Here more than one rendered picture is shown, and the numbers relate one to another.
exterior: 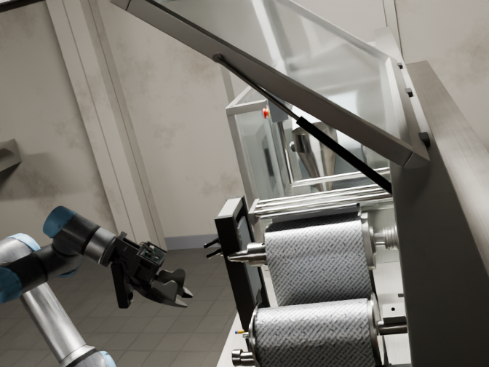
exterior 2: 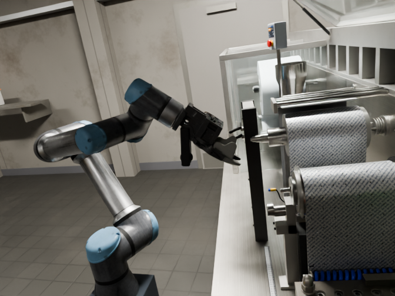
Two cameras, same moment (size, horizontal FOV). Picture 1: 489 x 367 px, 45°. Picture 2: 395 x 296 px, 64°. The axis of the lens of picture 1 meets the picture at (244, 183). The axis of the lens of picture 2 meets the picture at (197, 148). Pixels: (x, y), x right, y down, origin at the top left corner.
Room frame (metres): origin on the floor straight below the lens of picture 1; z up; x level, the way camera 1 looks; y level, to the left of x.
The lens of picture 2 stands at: (0.39, 0.38, 1.68)
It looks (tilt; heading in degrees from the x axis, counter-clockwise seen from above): 18 degrees down; 354
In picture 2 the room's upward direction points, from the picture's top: 9 degrees counter-clockwise
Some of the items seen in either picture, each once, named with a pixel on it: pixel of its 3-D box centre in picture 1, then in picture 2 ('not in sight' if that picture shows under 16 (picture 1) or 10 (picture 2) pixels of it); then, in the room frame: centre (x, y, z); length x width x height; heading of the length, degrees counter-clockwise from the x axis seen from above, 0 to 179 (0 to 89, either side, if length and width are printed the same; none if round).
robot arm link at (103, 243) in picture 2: not in sight; (107, 251); (1.33, 0.63, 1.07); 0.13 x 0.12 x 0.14; 132
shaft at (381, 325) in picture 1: (396, 326); not in sight; (1.06, -0.24, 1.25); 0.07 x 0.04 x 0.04; 75
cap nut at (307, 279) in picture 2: not in sight; (307, 282); (1.01, 0.09, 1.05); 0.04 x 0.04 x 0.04
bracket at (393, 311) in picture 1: (396, 312); not in sight; (1.06, -0.25, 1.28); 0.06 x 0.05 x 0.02; 75
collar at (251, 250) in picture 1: (261, 253); (276, 136); (1.38, 0.00, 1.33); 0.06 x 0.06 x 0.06; 75
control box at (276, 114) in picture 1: (272, 103); (275, 36); (1.66, -0.13, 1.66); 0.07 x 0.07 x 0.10; 1
